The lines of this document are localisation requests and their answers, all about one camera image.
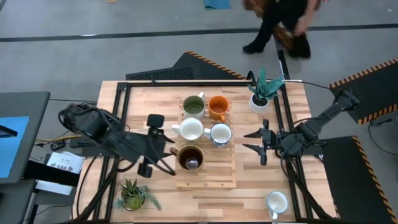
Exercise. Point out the white mug with blue leaves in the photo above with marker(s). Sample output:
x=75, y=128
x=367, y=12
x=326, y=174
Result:
x=220, y=133

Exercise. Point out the orange mug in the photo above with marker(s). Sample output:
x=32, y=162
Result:
x=218, y=107

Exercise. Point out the white printed label paper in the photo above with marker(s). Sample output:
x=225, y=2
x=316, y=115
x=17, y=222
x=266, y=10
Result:
x=65, y=161

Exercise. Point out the white ribbed mug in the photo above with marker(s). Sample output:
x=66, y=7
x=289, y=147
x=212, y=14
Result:
x=276, y=202

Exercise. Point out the light wooden slatted rack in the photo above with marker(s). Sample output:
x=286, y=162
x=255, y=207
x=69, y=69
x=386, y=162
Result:
x=217, y=174

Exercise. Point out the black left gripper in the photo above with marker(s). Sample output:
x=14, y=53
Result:
x=152, y=146

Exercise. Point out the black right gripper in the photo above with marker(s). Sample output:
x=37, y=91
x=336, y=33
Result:
x=270, y=140

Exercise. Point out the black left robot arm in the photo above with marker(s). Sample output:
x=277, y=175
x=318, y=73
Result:
x=90, y=123

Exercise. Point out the blue floor mat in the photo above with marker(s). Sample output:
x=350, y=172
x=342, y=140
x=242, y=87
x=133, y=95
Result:
x=217, y=3

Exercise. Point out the person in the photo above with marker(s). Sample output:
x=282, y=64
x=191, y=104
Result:
x=280, y=18

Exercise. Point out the potted green succulent plant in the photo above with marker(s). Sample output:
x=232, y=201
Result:
x=133, y=197

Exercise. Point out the pale green patterned mug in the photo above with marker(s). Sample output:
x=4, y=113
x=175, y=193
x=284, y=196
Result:
x=191, y=129

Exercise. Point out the blue sheet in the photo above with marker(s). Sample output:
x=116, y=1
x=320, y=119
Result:
x=12, y=149

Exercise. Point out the grey side table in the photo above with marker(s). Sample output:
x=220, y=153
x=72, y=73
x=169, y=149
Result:
x=25, y=105

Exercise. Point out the teal and brown glazed mug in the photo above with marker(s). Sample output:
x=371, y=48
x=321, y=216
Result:
x=190, y=155

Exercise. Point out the snake plant in white pot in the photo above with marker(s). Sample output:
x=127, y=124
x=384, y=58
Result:
x=262, y=93

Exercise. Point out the olive green mug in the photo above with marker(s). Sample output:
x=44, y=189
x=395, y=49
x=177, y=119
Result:
x=194, y=105

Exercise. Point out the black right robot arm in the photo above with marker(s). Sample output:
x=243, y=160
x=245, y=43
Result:
x=326, y=115

